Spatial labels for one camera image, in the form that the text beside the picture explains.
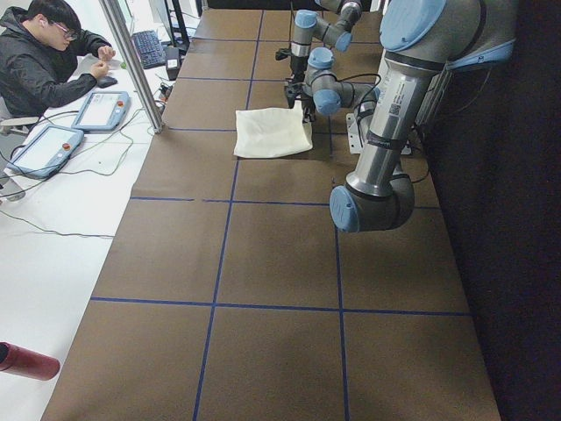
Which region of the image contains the person in black jacket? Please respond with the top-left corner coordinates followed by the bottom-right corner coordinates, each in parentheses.
top-left (1, 1), bottom-right (116, 120)

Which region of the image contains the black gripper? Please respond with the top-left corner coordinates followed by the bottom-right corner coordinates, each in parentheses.
top-left (289, 54), bottom-right (309, 86)
top-left (288, 85), bottom-right (316, 123)

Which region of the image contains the aluminium frame post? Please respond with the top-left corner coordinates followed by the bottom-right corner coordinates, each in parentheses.
top-left (99, 0), bottom-right (164, 134)

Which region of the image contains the blue teach pendant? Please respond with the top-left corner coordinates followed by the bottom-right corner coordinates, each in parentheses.
top-left (7, 125), bottom-right (84, 179)
top-left (71, 90), bottom-right (131, 132)

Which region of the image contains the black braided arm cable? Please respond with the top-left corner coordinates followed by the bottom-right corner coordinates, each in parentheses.
top-left (287, 0), bottom-right (299, 49)

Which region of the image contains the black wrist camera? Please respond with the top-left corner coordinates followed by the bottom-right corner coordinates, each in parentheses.
top-left (284, 80), bottom-right (302, 108)
top-left (275, 48), bottom-right (292, 61)

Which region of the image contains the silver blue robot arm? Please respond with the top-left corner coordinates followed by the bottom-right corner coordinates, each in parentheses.
top-left (291, 1), bottom-right (518, 232)
top-left (284, 1), bottom-right (363, 112)

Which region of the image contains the small black white box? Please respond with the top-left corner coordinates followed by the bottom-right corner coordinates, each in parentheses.
top-left (164, 46), bottom-right (181, 81)

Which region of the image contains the near blue teach pendant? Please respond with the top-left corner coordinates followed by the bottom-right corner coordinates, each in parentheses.
top-left (7, 125), bottom-right (84, 179)

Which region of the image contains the far blue teach pendant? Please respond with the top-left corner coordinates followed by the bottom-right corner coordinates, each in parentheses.
top-left (71, 90), bottom-right (131, 132)

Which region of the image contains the black computer mouse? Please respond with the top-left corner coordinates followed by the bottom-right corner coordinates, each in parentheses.
top-left (96, 76), bottom-right (118, 89)

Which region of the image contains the red cylindrical bottle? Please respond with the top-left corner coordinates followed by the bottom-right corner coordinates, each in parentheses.
top-left (1, 342), bottom-right (60, 381)

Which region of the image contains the black computer keyboard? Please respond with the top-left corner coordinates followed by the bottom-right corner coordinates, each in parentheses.
top-left (131, 30), bottom-right (166, 69)

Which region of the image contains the cream long-sleeve cat shirt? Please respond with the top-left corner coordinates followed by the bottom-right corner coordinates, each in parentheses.
top-left (233, 107), bottom-right (313, 159)

